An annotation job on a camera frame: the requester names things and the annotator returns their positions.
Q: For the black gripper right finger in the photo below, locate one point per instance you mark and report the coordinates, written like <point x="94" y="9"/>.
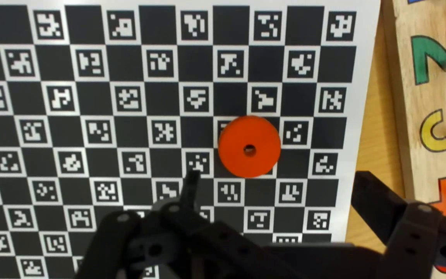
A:
<point x="414" y="237"/>

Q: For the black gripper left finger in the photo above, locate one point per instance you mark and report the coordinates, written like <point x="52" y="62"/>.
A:
<point x="193" y="242"/>

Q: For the orange wooden disc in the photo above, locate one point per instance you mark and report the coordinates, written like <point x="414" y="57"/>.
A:
<point x="239" y="136"/>

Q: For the wooden number puzzle board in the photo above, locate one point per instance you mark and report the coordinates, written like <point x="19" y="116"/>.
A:
<point x="430" y="93"/>

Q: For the black white checkered calibration board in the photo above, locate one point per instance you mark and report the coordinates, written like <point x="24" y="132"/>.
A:
<point x="131" y="102"/>

